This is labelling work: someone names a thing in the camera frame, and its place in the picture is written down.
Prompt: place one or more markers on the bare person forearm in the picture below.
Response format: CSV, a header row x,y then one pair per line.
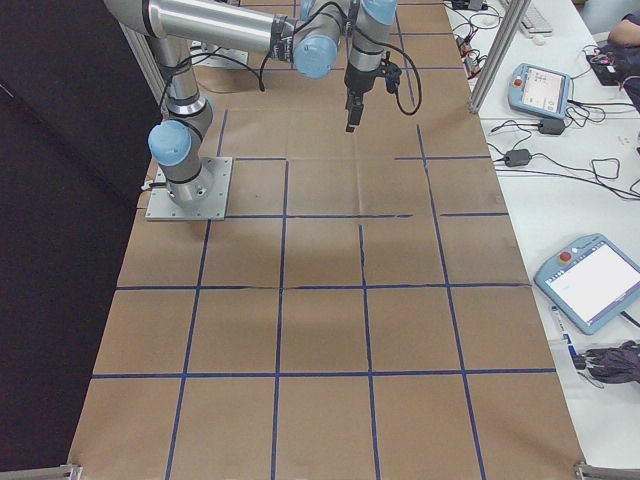
x,y
620,31

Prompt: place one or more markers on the white computer mouse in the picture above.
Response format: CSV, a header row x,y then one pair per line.
x,y
488,21
539,40

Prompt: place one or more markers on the black power adapter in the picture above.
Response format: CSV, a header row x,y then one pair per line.
x,y
552,126
517,157

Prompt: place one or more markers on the grey touchscreen teach pendant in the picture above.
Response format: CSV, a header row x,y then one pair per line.
x,y
542,92
590,280

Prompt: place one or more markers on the white keyboard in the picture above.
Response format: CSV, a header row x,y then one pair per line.
x,y
536,17

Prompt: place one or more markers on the person in dark clothing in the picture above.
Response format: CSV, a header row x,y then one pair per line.
x,y
632,75

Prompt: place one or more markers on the dark folded umbrella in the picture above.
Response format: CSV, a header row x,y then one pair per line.
x,y
612,361

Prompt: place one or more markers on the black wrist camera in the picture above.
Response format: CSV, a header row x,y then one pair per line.
x,y
392,77

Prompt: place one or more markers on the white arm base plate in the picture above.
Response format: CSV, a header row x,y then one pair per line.
x,y
220,200
225,56

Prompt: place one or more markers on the aluminium camera post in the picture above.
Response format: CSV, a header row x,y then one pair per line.
x,y
495,55

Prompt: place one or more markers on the aluminium V-frame post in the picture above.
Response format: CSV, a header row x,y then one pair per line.
x,y
145,60

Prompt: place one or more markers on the black frame cover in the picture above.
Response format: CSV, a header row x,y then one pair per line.
x,y
60,200

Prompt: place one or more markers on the aluminium frame bar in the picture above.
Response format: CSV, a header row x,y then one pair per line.
x,y
45,472
605,471

